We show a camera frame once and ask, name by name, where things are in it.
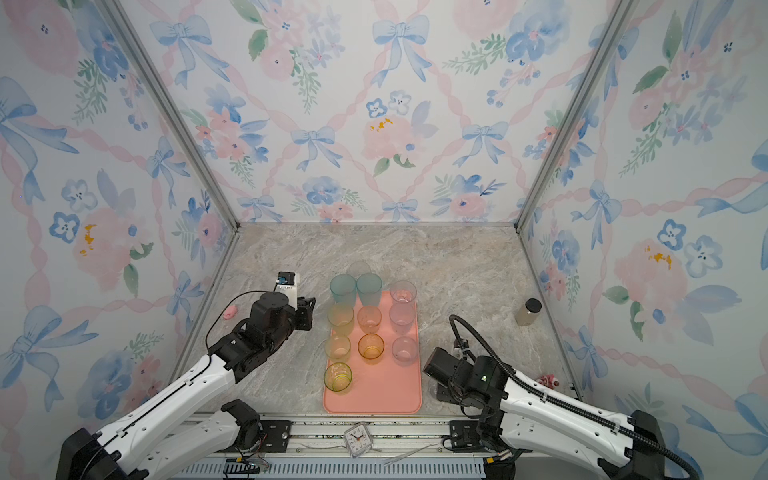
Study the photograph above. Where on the orange textured cup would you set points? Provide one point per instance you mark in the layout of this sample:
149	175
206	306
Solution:
369	319

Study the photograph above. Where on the tall teal textured cup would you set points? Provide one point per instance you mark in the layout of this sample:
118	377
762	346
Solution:
344	289

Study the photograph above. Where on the light green textured cup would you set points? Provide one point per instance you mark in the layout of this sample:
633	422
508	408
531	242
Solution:
338	348

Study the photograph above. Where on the pink toy pig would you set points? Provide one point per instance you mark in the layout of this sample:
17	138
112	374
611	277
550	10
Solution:
230	312

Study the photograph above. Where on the pink plastic tray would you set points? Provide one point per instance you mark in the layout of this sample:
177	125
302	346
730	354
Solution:
380	389

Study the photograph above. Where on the small clear glass back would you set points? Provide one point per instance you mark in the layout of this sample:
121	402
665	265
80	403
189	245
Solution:
358	268

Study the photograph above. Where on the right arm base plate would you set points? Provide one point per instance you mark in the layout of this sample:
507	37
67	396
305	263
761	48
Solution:
463	437

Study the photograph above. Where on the clear textured cup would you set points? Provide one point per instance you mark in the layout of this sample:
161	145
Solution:
403	292

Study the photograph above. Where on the yellow glass cup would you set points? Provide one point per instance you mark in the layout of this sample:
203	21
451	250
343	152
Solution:
371	348

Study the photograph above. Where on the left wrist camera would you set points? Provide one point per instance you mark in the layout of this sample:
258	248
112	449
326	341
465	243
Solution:
286	281

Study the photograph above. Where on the clear plastic stick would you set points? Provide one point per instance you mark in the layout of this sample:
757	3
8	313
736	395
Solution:
408	454

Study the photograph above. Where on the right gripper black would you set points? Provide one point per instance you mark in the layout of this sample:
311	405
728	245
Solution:
442	394

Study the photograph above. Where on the green glass cup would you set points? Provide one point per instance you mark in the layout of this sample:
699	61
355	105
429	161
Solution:
338	377

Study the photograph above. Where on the clear glass cup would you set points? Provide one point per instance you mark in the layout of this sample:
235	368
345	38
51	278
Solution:
405	351
402	317

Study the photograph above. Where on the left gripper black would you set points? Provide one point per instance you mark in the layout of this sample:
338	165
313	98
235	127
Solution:
305	311

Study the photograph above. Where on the red pink toy figure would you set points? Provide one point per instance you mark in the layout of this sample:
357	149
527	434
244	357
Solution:
549	381

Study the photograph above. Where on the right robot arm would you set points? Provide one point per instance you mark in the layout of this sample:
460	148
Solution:
518	415

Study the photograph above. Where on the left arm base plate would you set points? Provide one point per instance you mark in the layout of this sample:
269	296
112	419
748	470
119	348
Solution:
266	436

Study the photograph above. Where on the small white clock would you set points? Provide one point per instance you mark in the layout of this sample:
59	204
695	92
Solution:
358	440

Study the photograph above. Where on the yellow-green textured cup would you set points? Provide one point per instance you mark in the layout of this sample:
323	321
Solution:
341	318

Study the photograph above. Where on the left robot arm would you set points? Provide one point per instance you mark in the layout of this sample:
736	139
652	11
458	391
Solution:
145	444

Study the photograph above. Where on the jar with black lid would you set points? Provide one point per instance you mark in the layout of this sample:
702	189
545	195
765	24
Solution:
528	312

